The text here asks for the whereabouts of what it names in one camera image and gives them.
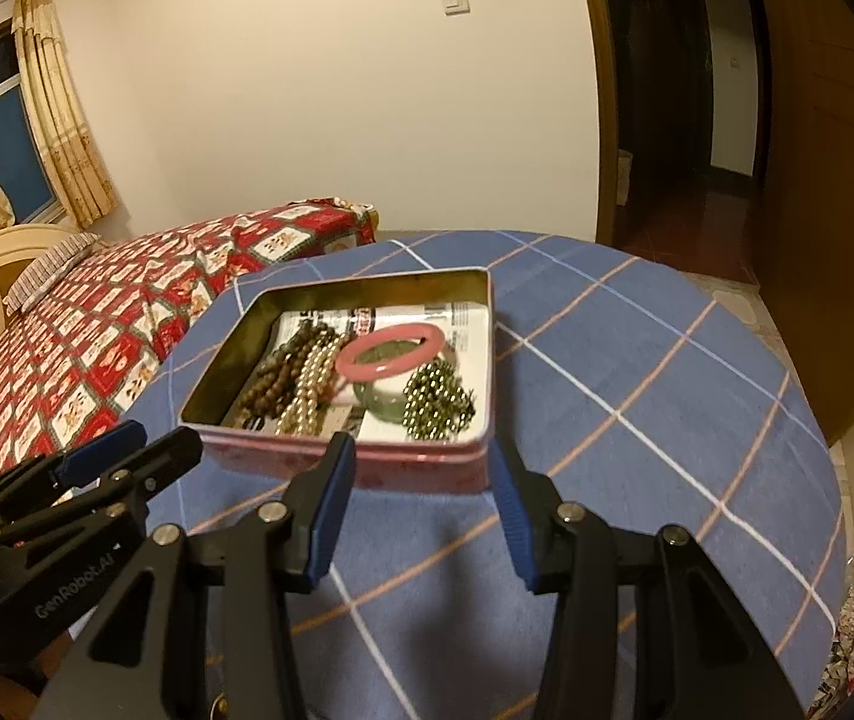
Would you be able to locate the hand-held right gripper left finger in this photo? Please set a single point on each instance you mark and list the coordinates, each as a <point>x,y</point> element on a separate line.
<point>329,510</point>

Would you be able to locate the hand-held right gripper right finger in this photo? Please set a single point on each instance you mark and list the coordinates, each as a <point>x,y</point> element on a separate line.
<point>517,532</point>

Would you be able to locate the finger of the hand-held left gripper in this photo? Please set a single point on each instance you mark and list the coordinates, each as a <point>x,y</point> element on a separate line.
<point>104,450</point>
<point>164,457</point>

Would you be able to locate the pink metal tin box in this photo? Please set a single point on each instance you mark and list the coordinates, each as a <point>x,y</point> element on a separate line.
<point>427,469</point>

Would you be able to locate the green jade bangle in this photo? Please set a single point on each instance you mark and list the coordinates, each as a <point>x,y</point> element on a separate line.
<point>382,405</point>

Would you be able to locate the pink bangle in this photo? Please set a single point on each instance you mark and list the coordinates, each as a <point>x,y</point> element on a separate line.
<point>367,373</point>

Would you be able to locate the red patterned bed quilt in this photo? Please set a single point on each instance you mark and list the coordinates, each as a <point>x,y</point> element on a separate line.
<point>96,300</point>

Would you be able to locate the striped pillow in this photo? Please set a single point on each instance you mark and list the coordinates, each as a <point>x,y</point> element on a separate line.
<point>51,270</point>

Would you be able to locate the blue plaid tablecloth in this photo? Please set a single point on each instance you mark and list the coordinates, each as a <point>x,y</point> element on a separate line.
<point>622,360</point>

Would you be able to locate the window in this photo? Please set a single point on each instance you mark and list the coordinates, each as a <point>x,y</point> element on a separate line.
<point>10,150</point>

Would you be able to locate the narrow beige floral curtain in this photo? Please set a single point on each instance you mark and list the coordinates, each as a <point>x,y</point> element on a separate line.
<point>59,112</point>

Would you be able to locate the brown wooden door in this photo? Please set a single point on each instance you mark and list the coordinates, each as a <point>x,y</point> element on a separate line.
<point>824,202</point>

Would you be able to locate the wooden door frame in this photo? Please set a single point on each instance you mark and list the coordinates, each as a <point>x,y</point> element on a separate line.
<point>599,90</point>

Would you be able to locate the white light switch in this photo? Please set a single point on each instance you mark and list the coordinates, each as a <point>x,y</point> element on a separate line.
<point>455,2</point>

